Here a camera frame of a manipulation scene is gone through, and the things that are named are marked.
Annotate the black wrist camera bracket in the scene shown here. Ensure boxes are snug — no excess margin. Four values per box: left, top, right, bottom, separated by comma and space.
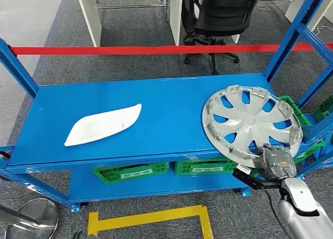
232, 168, 282, 191

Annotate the person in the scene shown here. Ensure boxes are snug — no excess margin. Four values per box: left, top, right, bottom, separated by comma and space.
181, 0, 206, 44

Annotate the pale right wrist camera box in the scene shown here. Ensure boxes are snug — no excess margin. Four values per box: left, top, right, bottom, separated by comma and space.
236, 164, 252, 177

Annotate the silver plastic wheel hubcap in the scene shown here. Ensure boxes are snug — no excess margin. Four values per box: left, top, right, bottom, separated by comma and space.
202, 85, 303, 168

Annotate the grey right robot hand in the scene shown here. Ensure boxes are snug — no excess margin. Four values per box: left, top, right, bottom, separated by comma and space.
253, 144, 298, 182

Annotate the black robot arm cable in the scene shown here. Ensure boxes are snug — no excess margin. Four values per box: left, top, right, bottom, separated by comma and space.
261, 186, 291, 239

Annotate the black office chair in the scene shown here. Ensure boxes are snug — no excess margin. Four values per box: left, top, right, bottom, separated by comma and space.
183, 0, 262, 76

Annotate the blue metal shelf rack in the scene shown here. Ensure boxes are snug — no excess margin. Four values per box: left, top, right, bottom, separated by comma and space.
0, 0, 333, 214

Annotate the white curved plastic part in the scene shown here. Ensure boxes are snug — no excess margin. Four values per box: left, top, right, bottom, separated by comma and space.
63, 103, 142, 148

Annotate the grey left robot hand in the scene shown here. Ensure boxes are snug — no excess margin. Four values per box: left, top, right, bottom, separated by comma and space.
72, 230, 100, 239

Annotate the chrome barrier stanchion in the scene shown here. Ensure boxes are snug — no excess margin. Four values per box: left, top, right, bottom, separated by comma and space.
0, 197, 60, 239

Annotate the white desk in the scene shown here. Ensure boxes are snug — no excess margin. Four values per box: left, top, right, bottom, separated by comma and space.
285, 0, 333, 32
75, 0, 183, 47

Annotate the red barrier belt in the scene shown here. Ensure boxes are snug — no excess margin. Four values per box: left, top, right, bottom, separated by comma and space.
11, 43, 333, 56

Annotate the yellow floor tape square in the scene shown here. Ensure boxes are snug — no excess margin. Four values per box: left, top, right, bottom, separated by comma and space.
88, 205, 214, 239

